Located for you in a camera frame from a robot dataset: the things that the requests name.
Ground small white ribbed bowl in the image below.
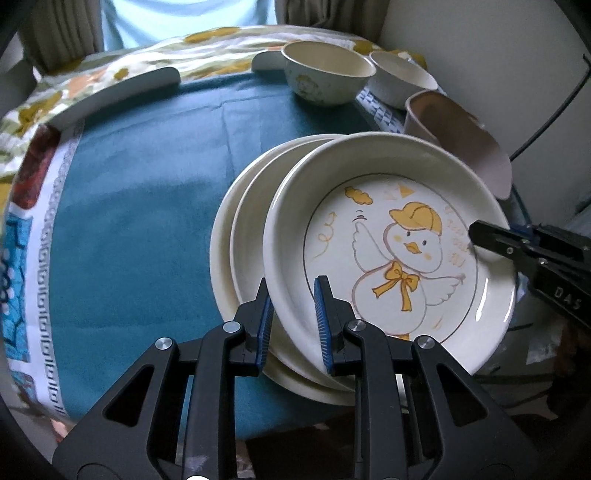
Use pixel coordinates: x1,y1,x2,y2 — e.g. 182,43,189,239
369,51,439,109

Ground yellow duck cartoon plate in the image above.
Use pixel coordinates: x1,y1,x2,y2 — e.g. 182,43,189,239
209,134,355,406

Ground brown chipped bowl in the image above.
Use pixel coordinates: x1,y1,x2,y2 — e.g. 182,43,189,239
404,91,512,200

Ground floral quilt blanket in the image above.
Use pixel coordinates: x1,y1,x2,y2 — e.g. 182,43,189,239
0,25,429,186

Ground right grey drape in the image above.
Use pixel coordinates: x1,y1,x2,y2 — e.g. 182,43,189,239
274,0,390,42

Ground left grey drape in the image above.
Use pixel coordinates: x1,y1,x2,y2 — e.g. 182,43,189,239
18,0,104,73

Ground plain white ribbed plate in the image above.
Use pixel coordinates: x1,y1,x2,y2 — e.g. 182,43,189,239
229,134,352,395

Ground teal patterned tablecloth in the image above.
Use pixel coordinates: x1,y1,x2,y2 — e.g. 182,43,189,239
1,72,398,438

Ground light blue curtain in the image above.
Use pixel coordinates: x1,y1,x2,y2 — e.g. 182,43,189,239
101,0,276,50

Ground cream cartoon bowl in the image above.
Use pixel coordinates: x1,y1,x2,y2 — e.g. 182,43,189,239
280,41,377,107

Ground duck with cap plate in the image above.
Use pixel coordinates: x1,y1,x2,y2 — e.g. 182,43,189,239
263,132,516,373

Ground grey drape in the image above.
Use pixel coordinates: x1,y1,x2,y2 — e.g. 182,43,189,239
274,0,390,42
18,0,104,73

